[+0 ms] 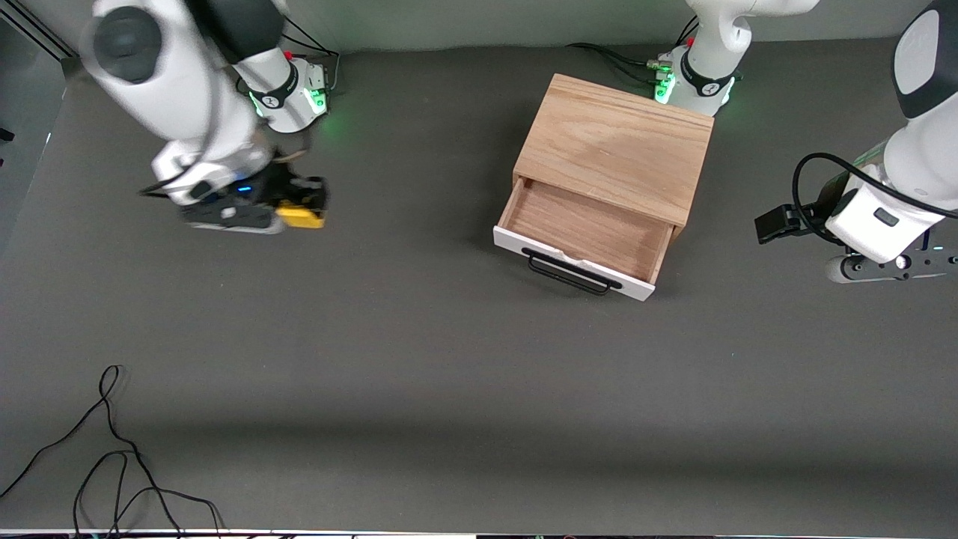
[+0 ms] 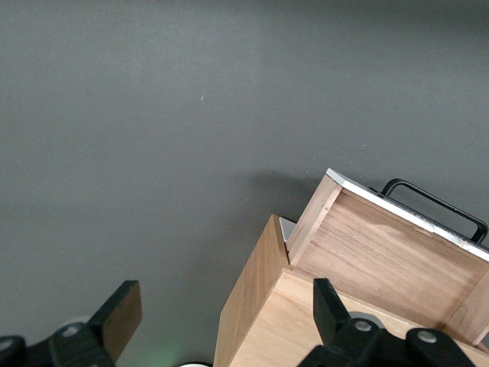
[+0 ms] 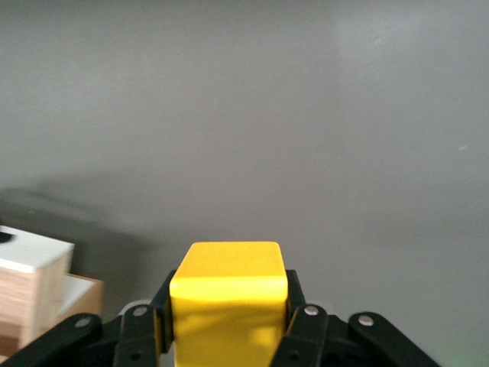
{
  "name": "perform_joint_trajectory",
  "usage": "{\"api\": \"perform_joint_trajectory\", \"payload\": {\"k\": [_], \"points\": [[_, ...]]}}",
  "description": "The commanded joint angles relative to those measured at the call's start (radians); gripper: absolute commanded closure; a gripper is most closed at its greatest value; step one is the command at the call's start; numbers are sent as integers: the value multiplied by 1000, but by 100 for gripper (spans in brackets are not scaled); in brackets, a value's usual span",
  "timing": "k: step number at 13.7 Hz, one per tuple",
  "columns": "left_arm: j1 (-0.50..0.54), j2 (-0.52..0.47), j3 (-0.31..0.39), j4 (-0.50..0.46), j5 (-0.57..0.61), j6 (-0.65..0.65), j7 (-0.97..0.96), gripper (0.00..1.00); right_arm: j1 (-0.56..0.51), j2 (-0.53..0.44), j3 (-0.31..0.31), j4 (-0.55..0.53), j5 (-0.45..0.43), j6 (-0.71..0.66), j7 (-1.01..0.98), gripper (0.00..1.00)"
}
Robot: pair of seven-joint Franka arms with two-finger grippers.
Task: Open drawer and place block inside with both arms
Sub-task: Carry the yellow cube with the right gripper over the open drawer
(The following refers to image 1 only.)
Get white-front drawer with black handle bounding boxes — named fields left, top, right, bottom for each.
left=492, top=176, right=675, bottom=302

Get black right base cables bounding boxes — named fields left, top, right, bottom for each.
left=277, top=15, right=342, bottom=98

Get thin black loose cable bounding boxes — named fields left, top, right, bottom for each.
left=0, top=365, right=225, bottom=539

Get black base cables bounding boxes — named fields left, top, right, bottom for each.
left=277, top=15, right=342, bottom=98
left=567, top=16, right=701, bottom=83

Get dark grey table mat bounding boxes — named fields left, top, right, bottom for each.
left=0, top=30, right=958, bottom=536

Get yellow cube block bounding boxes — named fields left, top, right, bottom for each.
left=275, top=201, right=327, bottom=230

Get black frame rail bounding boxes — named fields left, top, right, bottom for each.
left=0, top=0, right=79, bottom=61

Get black left base cables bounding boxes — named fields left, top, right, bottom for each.
left=567, top=16, right=701, bottom=83

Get wooden drawer cabinet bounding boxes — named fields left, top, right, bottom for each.
left=513, top=73, right=714, bottom=245

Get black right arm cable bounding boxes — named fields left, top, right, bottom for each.
left=138, top=153, right=207, bottom=198

